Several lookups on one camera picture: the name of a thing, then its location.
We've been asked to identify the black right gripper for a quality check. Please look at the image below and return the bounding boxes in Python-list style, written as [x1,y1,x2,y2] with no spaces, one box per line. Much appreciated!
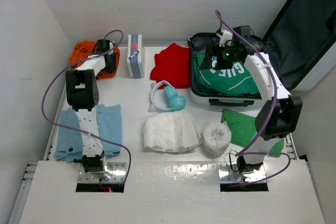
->
[199,42,239,70]

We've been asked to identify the orange patterned cloth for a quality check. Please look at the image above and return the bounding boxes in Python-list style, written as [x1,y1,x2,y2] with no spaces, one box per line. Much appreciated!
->
[68,40,120,80]

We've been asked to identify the striped white wipes box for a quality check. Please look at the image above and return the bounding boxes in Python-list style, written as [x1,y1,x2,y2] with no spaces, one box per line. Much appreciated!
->
[127,34,144,79]

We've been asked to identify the green Guess t-shirt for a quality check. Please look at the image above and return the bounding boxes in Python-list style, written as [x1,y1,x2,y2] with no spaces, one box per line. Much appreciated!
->
[192,54,259,95]

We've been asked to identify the red cloth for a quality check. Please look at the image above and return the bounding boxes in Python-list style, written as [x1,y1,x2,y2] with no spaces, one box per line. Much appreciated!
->
[150,43,191,89]

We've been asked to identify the teal headphones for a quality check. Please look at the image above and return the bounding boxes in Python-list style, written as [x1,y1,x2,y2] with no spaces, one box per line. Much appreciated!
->
[148,80,186,113]

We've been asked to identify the white tissue roll pack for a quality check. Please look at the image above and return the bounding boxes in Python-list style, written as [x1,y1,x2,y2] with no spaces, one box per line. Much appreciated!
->
[202,122,232,157]

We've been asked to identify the white pleated skirt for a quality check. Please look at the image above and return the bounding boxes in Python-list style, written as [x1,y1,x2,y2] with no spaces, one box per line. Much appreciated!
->
[143,111,201,154]

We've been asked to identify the light blue shirt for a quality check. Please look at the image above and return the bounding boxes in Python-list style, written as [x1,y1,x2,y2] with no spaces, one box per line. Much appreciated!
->
[54,104,122,162]

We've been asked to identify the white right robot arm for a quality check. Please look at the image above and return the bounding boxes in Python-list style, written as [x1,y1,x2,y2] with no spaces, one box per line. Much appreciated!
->
[201,26,302,174]

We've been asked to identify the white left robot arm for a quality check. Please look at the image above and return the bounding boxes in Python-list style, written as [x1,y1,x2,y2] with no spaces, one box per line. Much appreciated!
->
[66,39,116,178]

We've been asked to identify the green towel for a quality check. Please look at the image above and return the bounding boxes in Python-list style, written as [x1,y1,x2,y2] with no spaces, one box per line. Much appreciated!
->
[220,109,285,158]

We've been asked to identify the open grey suitcase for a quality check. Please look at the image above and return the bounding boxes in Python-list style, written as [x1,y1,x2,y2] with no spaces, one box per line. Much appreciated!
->
[188,0,335,106]

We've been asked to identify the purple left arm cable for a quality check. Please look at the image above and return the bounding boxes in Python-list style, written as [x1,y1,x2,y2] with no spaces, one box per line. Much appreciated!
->
[41,30,132,184]

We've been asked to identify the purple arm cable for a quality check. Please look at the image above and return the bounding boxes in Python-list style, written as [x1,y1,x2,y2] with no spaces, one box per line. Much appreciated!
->
[41,30,132,184]
[215,10,291,186]

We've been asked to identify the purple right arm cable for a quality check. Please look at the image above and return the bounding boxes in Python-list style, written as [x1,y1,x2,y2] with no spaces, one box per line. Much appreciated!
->
[215,10,291,186]

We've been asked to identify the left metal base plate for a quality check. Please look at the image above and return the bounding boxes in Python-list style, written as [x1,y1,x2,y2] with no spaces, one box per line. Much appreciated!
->
[77,162,126,184]

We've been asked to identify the metal base plate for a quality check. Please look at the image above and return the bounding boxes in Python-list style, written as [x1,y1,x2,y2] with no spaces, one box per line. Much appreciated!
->
[217,162,266,184]
[77,162,126,184]

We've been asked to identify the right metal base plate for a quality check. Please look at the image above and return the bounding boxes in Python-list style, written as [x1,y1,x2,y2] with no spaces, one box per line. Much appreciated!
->
[217,162,266,184]

